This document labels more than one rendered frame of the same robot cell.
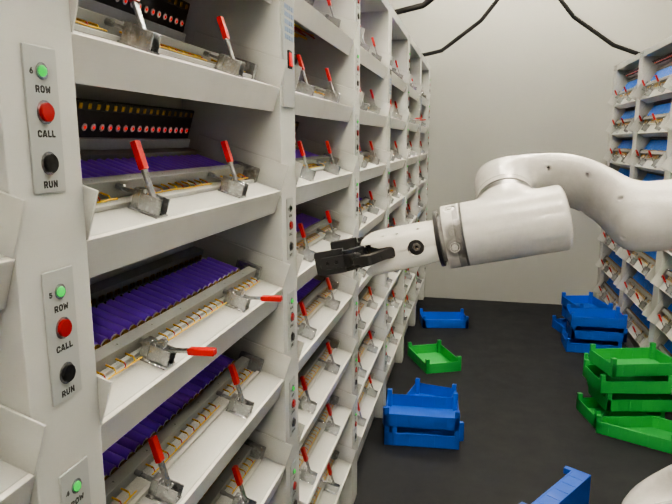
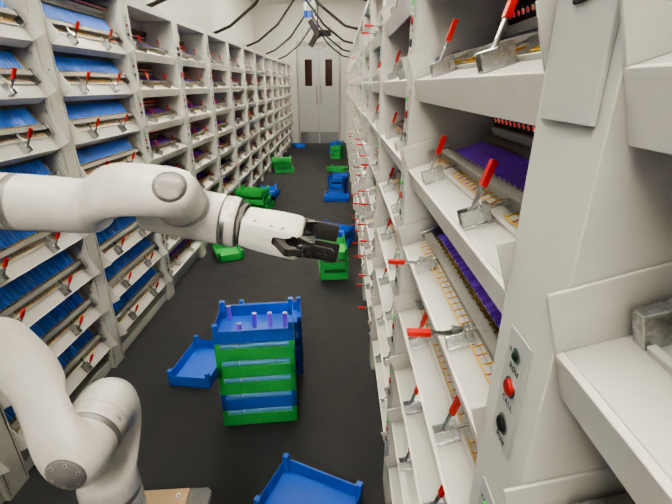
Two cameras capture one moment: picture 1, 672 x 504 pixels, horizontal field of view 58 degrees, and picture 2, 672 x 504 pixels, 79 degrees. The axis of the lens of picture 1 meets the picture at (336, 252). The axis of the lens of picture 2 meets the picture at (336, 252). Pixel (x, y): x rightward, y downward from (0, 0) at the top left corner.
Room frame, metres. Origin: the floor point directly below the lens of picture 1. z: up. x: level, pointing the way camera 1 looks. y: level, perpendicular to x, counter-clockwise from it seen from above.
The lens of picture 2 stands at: (1.47, -0.13, 1.30)
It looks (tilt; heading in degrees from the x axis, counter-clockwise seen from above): 22 degrees down; 168
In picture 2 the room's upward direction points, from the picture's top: straight up
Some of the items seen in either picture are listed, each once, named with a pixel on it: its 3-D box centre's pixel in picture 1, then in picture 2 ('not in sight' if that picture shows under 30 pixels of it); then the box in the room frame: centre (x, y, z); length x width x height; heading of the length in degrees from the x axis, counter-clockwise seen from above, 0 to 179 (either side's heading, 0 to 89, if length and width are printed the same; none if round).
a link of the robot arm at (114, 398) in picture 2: not in sight; (106, 439); (0.72, -0.47, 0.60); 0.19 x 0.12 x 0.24; 172
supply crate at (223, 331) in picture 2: not in sight; (255, 319); (0.03, -0.14, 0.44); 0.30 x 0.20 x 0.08; 84
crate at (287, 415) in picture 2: not in sight; (262, 398); (0.03, -0.14, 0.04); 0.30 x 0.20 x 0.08; 84
